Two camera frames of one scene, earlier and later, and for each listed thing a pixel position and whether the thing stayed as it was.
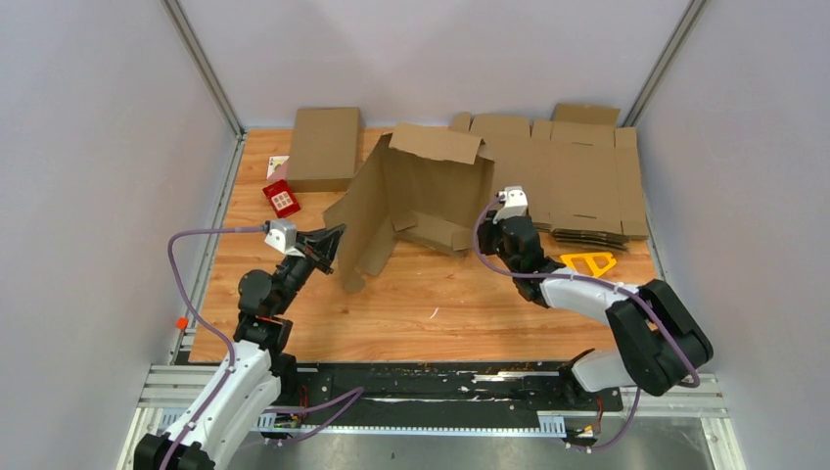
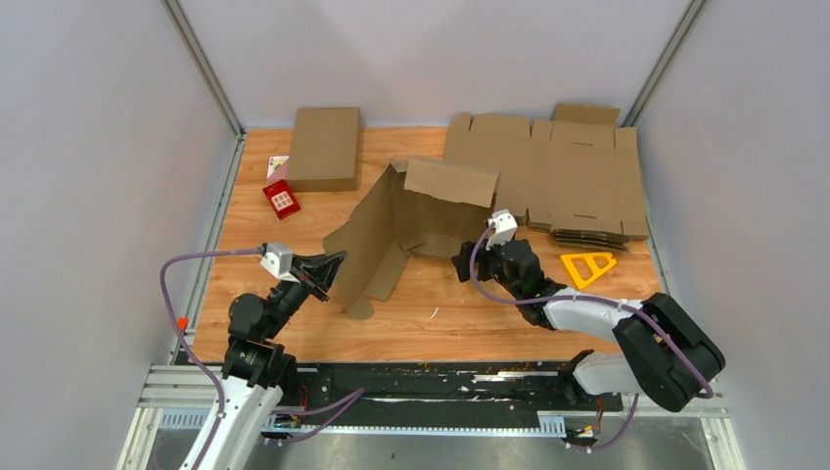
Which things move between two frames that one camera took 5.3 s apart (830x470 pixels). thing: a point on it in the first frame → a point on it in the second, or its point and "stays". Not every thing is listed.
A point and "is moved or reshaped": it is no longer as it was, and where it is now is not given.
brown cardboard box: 419,183 is moved or reshaped
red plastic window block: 281,198 stays
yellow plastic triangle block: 591,264 stays
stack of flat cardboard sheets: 579,172 stays
